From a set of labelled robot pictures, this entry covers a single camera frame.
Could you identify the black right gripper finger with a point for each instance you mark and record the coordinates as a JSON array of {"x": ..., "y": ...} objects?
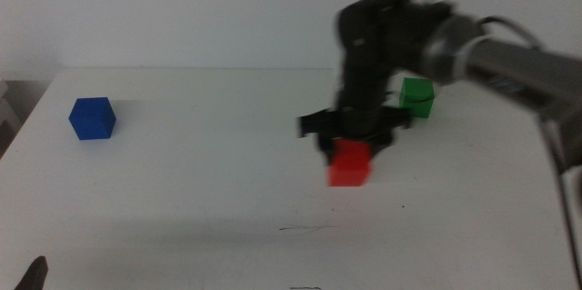
[
  {"x": 325, "y": 149},
  {"x": 381, "y": 143}
]

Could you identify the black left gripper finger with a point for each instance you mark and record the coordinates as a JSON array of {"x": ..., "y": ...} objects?
[{"x": 33, "y": 276}]

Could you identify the red cube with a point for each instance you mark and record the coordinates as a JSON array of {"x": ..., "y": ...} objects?
[{"x": 349, "y": 165}]

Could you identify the green cube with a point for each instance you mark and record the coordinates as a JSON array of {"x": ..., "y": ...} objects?
[{"x": 420, "y": 99}]

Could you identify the blue cube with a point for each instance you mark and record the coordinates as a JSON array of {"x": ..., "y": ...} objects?
[{"x": 92, "y": 119}]

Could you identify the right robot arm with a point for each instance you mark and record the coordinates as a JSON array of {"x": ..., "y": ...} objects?
[{"x": 500, "y": 65}]

